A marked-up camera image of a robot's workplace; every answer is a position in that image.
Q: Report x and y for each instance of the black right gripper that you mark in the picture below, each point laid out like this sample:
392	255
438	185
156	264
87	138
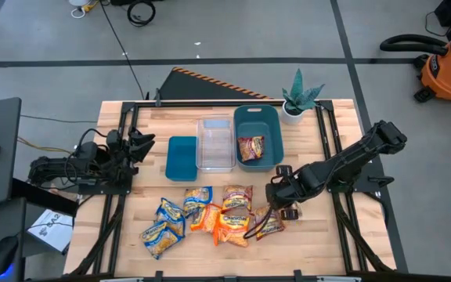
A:
288	188

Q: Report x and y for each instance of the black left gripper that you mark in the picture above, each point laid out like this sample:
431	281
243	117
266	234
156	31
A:
117	156

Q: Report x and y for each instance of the red Maruchan noodle packet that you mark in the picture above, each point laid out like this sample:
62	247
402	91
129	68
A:
269	224
251	148
236	197

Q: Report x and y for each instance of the blue Maruchan noodle packet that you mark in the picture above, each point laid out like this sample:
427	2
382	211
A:
159	239
170	215
197	199

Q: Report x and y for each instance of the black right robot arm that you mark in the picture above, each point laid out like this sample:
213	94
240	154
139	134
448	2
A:
351	158

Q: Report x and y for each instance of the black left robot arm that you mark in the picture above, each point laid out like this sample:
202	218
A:
53	168

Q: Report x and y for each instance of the orange Maruchan noodle packet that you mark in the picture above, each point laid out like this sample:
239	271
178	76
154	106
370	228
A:
206	218
231	230

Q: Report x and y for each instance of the shallow teal plastic tray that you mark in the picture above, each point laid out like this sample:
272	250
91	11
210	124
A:
181	158

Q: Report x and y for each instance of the clear plastic bin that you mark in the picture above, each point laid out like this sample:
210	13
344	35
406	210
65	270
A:
215	145

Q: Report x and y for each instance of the black mat with hazard stripe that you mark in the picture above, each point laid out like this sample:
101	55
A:
194	86

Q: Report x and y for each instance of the deep teal plastic bin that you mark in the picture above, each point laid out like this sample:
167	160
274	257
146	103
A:
257	129

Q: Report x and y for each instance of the white printed paper sheet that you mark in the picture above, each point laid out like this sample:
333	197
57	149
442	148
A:
51	231

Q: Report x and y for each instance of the green plant in white pot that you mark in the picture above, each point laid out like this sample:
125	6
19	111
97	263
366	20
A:
298	102

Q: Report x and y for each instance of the black computer mouse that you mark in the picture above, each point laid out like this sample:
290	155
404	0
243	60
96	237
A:
3	254

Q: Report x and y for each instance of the orange shop vacuum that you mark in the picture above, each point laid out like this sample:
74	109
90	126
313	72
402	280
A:
450	72

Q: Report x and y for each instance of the black metal table frame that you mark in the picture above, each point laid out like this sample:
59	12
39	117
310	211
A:
125	117

